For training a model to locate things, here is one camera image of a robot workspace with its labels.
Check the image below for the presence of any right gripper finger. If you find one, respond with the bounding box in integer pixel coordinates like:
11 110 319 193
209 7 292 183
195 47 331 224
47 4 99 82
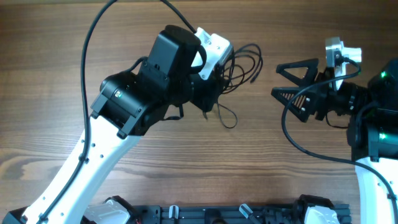
271 87 317 122
276 58 319 87

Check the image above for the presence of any black cable bundle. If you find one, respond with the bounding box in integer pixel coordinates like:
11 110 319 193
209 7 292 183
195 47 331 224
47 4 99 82
201 43 264 129

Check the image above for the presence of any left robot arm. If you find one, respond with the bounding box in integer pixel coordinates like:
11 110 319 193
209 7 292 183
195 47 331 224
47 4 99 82
4 25 233 223

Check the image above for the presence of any right camera black cable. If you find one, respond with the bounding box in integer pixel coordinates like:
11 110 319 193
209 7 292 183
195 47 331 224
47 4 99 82
280 55 398 224

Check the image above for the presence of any camera black cable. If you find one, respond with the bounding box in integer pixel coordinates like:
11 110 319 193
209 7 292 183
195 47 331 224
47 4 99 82
35 0 198 224
280 55 398 224

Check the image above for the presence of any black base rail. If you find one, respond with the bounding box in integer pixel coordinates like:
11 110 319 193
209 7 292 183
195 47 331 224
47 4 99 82
82 194 352 224

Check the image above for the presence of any left camera black cable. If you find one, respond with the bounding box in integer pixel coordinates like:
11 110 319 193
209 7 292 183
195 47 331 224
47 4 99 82
35 0 198 224

